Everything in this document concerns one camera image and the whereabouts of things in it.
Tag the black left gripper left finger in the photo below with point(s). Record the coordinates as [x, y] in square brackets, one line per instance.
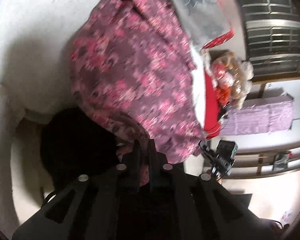
[124, 201]

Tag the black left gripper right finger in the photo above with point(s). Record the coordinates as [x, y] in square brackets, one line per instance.
[168, 215]

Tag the purple pink floral garment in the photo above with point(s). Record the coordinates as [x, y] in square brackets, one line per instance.
[130, 72]

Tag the red patterned blanket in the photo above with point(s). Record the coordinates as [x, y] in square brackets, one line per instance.
[212, 127]

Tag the purple ribbed cloth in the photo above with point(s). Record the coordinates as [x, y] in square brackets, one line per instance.
[259, 116]

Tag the stuffed toys in plastic bag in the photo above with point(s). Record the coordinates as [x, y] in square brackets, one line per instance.
[231, 77]

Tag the window with metal grille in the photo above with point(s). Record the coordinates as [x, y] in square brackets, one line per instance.
[272, 35]

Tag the grey floral pillow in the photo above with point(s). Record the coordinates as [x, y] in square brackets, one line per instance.
[205, 22]

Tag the white quilted bed cover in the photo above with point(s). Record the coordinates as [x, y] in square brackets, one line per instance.
[35, 37]

